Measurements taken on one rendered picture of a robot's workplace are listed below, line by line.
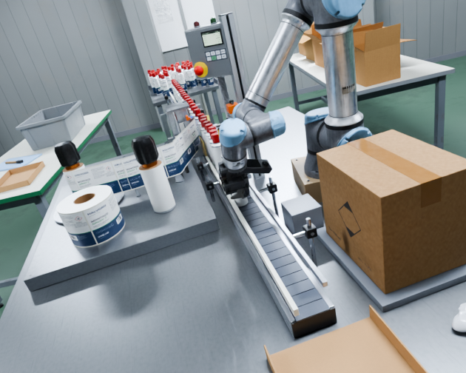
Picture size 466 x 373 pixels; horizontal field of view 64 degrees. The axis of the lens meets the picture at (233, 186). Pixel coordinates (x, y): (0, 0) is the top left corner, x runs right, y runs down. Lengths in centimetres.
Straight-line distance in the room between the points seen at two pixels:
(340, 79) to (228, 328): 74
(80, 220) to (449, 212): 110
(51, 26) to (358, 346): 582
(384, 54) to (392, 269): 218
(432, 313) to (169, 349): 62
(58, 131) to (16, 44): 321
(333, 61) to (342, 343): 73
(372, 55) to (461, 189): 206
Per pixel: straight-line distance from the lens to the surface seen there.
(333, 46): 112
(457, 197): 96
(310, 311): 92
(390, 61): 300
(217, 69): 152
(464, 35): 705
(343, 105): 116
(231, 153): 106
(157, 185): 141
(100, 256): 136
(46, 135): 339
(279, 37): 119
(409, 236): 93
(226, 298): 107
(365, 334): 93
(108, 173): 164
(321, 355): 90
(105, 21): 599
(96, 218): 139
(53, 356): 117
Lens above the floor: 154
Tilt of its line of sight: 26 degrees down
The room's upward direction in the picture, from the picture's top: 14 degrees counter-clockwise
